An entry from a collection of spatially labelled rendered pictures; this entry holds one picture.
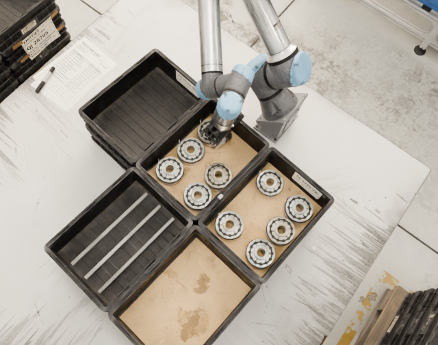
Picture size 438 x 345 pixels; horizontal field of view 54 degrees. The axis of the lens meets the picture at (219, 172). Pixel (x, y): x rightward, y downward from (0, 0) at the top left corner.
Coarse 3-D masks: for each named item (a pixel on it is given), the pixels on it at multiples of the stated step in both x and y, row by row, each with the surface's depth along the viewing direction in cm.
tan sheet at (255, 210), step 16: (256, 176) 162; (240, 192) 159; (256, 192) 159; (288, 192) 160; (304, 192) 161; (224, 208) 156; (240, 208) 157; (256, 208) 157; (272, 208) 157; (320, 208) 159; (256, 224) 155; (304, 224) 156; (224, 240) 152; (240, 240) 152; (240, 256) 150; (256, 272) 149
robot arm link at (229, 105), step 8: (224, 96) 130; (232, 96) 130; (240, 96) 133; (224, 104) 129; (232, 104) 129; (240, 104) 130; (216, 112) 134; (224, 112) 130; (232, 112) 129; (216, 120) 138; (224, 120) 134; (232, 120) 135
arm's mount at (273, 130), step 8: (296, 96) 173; (304, 96) 169; (296, 112) 175; (256, 120) 177; (264, 120) 173; (272, 120) 169; (280, 120) 166; (288, 120) 170; (256, 128) 182; (264, 128) 178; (272, 128) 174; (280, 128) 170; (272, 136) 180; (280, 136) 181
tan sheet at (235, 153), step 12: (192, 132) 166; (228, 144) 165; (240, 144) 166; (168, 156) 162; (204, 156) 163; (216, 156) 163; (228, 156) 164; (240, 156) 164; (252, 156) 164; (192, 168) 161; (204, 168) 161; (240, 168) 162; (192, 180) 159; (180, 192) 157; (216, 192) 158
